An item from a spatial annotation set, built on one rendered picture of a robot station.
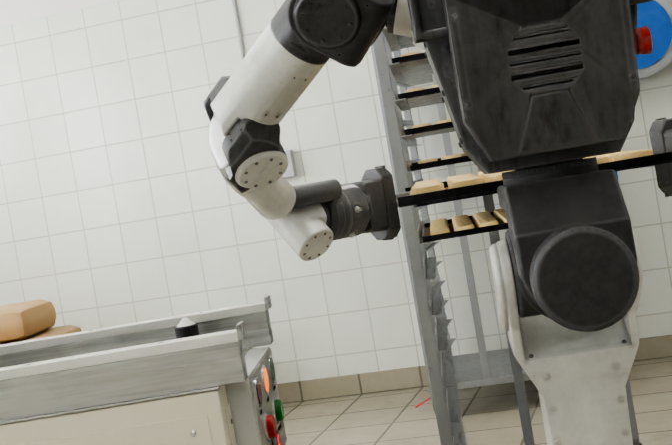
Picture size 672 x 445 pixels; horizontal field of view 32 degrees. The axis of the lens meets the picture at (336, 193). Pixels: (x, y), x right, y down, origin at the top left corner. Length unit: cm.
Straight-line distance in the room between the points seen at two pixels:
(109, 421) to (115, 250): 465
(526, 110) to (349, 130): 433
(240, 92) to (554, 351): 53
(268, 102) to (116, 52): 453
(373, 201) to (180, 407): 65
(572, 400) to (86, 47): 482
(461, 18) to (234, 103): 39
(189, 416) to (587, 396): 50
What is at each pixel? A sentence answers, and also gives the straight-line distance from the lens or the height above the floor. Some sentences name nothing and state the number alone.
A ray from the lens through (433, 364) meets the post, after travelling 298.
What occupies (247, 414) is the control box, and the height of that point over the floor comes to 79.
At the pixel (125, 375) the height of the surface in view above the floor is 87.
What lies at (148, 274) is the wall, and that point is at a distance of 604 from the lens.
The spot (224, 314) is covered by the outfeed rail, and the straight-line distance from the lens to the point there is 172.
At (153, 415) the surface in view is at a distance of 145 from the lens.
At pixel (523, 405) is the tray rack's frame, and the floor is 29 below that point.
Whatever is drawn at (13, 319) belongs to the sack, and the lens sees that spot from 552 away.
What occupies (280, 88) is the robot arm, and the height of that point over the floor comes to 119.
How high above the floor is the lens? 107
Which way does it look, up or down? 1 degrees down
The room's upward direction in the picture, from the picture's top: 10 degrees counter-clockwise
